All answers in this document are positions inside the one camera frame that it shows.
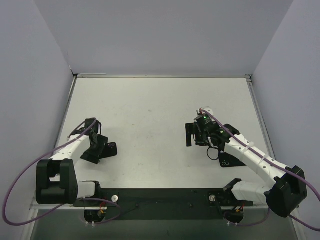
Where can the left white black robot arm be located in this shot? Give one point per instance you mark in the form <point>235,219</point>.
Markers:
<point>56,179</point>

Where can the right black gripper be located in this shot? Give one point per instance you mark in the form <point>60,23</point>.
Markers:
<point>189,133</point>

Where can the aluminium front rail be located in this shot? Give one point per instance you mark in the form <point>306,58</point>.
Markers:
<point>36,206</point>

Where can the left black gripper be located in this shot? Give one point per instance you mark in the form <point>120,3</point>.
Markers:
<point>100,146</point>

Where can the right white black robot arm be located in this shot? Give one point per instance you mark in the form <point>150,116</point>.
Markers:
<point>283,188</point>

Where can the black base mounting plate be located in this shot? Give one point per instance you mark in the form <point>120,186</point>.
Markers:
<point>169,203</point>

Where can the black phone case on table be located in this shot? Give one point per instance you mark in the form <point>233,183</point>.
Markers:
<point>228,161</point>

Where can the black phone case with phone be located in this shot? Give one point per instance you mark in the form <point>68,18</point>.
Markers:
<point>108,150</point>

